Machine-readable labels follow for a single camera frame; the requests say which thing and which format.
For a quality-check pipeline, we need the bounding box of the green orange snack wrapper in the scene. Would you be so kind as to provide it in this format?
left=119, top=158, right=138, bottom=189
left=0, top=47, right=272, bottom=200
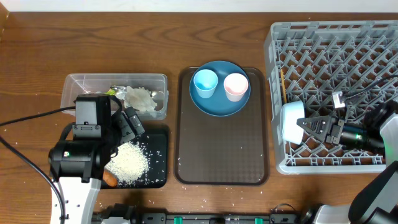
left=106, top=89, right=116, bottom=95

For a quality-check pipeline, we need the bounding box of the pile of white rice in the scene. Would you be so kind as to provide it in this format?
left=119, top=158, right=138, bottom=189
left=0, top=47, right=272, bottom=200
left=105, top=142, right=149, bottom=187

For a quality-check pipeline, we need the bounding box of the dark blue plate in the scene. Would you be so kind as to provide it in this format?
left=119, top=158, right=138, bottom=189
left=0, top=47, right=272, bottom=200
left=189, top=60, right=251, bottom=116

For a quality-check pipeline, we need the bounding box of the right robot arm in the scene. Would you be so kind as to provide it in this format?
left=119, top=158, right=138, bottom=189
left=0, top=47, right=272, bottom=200
left=297, top=101, right=397, bottom=223

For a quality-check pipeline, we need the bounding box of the orange carrot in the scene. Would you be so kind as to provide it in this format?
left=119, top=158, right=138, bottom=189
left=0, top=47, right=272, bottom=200
left=103, top=169, right=118, bottom=188

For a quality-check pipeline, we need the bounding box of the small white tissue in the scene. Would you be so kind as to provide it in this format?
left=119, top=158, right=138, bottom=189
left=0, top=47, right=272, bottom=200
left=111, top=85, right=127, bottom=100

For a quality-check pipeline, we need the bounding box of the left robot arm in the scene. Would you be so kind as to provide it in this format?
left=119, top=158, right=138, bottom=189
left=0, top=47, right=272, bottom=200
left=49, top=93, right=144, bottom=223

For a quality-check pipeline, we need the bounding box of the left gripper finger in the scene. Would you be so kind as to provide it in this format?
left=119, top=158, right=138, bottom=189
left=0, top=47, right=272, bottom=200
left=124, top=107, right=145, bottom=136
left=118, top=113, right=136, bottom=145

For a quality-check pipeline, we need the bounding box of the grey dishwasher rack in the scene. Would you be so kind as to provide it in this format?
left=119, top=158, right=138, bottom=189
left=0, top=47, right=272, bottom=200
left=264, top=21, right=397, bottom=175

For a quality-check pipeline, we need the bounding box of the black plastic tray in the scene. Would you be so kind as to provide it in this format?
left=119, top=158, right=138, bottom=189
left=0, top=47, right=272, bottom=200
left=114, top=124, right=169, bottom=189

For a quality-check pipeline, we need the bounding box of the brown serving tray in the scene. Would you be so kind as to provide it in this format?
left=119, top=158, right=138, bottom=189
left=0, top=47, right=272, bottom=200
left=174, top=67, right=270, bottom=185

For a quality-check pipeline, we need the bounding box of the light blue cup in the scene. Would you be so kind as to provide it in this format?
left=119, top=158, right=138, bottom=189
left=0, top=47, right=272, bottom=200
left=193, top=69, right=218, bottom=98

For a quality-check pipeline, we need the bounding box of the wooden chopstick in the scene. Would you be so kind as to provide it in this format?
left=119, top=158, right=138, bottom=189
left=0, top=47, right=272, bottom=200
left=280, top=68, right=287, bottom=104

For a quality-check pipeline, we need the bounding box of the pink cup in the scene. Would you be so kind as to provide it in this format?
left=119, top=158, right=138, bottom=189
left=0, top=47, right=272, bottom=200
left=223, top=73, right=249, bottom=102

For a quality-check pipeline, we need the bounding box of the large white tissue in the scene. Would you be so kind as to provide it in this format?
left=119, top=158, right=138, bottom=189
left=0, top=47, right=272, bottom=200
left=124, top=86, right=157, bottom=112

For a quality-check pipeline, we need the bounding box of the clear plastic bin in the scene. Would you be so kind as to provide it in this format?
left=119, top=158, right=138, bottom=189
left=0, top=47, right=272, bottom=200
left=60, top=73, right=169, bottom=121

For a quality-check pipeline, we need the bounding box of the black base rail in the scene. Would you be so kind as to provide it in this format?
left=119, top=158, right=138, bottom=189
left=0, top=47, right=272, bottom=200
left=91, top=213, right=300, bottom=224

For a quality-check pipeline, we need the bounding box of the white bowl blue rim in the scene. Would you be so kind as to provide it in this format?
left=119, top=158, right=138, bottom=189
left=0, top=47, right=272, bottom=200
left=280, top=101, right=305, bottom=145

